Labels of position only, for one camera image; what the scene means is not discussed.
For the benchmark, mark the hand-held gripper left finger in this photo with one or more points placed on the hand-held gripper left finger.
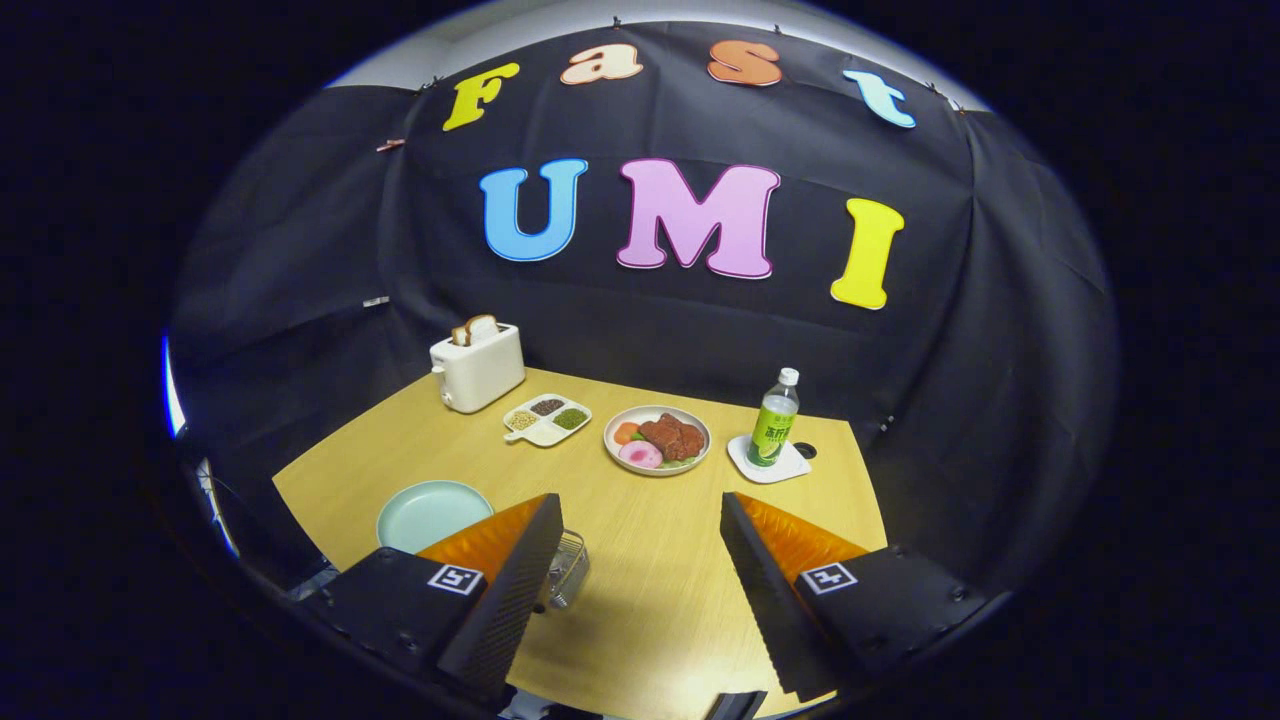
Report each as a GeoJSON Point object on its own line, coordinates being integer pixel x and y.
{"type": "Point", "coordinates": [520, 595]}

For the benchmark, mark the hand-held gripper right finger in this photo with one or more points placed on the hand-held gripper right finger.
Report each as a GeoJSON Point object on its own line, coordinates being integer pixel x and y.
{"type": "Point", "coordinates": [765, 600]}

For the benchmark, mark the pale green round plate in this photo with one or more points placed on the pale green round plate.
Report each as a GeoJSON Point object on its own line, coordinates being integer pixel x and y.
{"type": "Point", "coordinates": [425, 515]}

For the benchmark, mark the white square coaster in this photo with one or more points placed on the white square coaster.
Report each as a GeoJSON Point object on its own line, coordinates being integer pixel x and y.
{"type": "Point", "coordinates": [792, 468]}

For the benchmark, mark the white round food plate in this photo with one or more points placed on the white round food plate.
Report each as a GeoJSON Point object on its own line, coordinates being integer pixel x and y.
{"type": "Point", "coordinates": [695, 460]}

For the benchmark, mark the white divided tray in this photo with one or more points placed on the white divided tray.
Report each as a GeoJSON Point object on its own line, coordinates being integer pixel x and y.
{"type": "Point", "coordinates": [545, 432]}

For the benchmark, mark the green label drink bottle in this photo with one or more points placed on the green label drink bottle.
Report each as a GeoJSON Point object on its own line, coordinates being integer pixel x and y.
{"type": "Point", "coordinates": [772, 430]}

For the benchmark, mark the pile of yellow soybeans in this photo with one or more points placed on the pile of yellow soybeans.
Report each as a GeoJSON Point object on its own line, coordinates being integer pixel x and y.
{"type": "Point", "coordinates": [522, 420]}

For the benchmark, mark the pile of green beans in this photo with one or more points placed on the pile of green beans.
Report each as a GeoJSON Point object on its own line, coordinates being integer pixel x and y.
{"type": "Point", "coordinates": [570, 418]}

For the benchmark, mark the pink ham slice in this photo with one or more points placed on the pink ham slice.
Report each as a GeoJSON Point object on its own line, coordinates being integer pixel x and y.
{"type": "Point", "coordinates": [640, 455]}

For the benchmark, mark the brown meat pieces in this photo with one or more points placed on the brown meat pieces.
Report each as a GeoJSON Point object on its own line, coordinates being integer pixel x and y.
{"type": "Point", "coordinates": [672, 437]}

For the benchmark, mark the pile of black beans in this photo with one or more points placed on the pile of black beans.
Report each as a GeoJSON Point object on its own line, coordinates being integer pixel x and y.
{"type": "Point", "coordinates": [547, 406]}

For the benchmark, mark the orange carrot slice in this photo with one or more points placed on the orange carrot slice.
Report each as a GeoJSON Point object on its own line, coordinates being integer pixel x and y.
{"type": "Point", "coordinates": [627, 432]}

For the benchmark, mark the cream white toaster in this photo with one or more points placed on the cream white toaster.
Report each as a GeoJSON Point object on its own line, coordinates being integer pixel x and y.
{"type": "Point", "coordinates": [480, 375]}

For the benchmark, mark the toasted bread slice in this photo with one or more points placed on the toasted bread slice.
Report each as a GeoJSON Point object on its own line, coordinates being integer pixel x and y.
{"type": "Point", "coordinates": [462, 333]}
{"type": "Point", "coordinates": [484, 328]}

